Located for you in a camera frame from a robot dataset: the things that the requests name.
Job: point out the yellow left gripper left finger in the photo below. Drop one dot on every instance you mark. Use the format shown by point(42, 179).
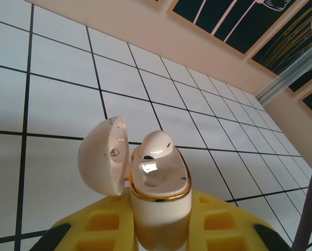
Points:
point(93, 227)

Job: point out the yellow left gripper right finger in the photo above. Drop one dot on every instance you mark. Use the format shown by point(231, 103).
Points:
point(224, 227)

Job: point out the beige earbud charging case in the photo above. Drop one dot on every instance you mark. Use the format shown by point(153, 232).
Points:
point(158, 217)

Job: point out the aluminium frame post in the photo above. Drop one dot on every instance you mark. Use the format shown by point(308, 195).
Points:
point(289, 75)

